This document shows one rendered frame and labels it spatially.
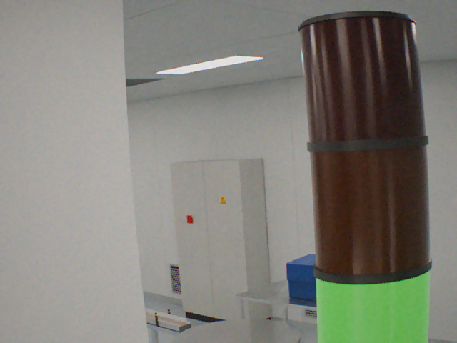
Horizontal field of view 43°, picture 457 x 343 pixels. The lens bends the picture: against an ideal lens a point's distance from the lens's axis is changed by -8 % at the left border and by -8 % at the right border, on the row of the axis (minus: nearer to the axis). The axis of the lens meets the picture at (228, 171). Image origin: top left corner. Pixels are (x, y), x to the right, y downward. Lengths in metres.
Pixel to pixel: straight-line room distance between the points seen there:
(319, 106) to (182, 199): 7.58
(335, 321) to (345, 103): 0.08
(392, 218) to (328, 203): 0.03
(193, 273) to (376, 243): 7.66
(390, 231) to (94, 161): 1.63
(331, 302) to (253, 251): 7.02
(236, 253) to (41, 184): 5.65
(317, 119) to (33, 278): 1.54
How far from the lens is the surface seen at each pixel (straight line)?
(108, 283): 1.88
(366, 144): 0.22
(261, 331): 4.42
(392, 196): 0.23
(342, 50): 0.23
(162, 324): 4.84
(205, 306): 7.86
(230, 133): 7.70
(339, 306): 0.24
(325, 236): 0.24
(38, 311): 1.76
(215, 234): 7.46
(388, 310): 0.24
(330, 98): 0.23
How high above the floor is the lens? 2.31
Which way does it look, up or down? 3 degrees down
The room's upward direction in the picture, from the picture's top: 4 degrees counter-clockwise
